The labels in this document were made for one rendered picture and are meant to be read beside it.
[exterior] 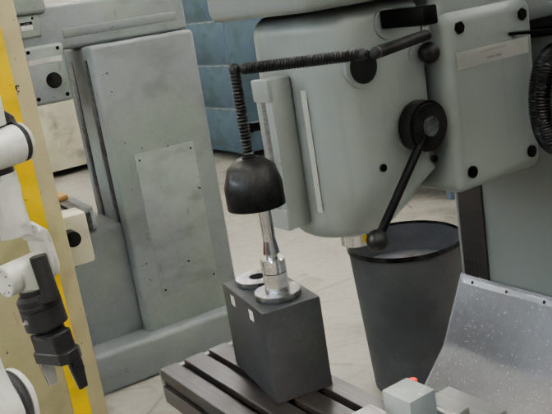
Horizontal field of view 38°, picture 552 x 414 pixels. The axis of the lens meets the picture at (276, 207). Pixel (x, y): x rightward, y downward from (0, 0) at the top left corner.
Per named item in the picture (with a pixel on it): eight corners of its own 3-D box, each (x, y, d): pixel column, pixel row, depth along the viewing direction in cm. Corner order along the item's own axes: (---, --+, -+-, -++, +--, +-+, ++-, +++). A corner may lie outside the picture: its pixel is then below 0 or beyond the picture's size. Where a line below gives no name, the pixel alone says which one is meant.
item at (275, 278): (261, 289, 155) (257, 262, 153) (283, 282, 156) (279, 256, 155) (270, 296, 150) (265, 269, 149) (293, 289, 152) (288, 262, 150)
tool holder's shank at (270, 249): (261, 257, 153) (252, 201, 150) (277, 253, 154) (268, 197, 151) (267, 261, 150) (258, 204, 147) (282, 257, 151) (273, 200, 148)
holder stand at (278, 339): (277, 405, 151) (259, 307, 146) (236, 364, 171) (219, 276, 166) (333, 385, 155) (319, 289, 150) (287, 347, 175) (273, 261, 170)
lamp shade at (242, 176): (218, 215, 96) (209, 165, 94) (241, 198, 102) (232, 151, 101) (273, 213, 93) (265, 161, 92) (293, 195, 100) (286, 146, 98)
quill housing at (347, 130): (351, 254, 107) (319, 10, 99) (268, 230, 124) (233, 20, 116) (453, 215, 117) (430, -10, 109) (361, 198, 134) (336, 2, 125)
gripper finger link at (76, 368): (75, 391, 165) (66, 364, 164) (88, 384, 167) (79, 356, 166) (80, 392, 164) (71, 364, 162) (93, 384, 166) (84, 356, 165)
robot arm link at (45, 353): (22, 368, 168) (3, 316, 166) (59, 347, 175) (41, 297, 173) (57, 372, 160) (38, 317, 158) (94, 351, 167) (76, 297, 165)
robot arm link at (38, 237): (11, 291, 165) (-9, 229, 162) (47, 274, 171) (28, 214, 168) (29, 292, 160) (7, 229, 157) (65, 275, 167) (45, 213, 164)
